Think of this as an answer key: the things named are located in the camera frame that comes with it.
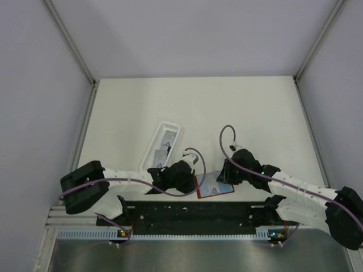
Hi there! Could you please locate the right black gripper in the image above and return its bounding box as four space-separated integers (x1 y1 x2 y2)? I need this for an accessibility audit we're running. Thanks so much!
217 158 251 185

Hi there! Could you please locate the red leather card holder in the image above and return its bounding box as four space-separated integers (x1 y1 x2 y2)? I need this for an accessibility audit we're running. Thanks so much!
195 172 235 199

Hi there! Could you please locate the silver card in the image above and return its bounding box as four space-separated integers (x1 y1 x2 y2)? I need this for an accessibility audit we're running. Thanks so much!
206 184 223 196

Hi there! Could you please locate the white plastic basket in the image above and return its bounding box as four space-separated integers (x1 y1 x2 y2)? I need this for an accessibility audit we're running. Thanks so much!
140 121 181 171

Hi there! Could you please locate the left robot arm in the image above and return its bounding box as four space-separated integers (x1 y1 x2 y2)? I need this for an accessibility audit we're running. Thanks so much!
60 160 195 225

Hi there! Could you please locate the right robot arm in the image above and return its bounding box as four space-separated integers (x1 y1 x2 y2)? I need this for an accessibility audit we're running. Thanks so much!
217 149 362 250

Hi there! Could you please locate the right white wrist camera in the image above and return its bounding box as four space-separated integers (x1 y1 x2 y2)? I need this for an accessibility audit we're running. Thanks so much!
229 143 243 153

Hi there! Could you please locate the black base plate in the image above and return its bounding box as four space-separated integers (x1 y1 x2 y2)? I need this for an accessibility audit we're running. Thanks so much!
113 201 285 234

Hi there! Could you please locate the white slotted cable duct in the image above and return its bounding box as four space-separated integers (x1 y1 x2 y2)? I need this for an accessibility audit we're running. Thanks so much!
57 227 287 240

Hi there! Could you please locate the aluminium frame rail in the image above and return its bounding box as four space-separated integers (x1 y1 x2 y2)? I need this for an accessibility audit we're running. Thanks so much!
45 206 97 227

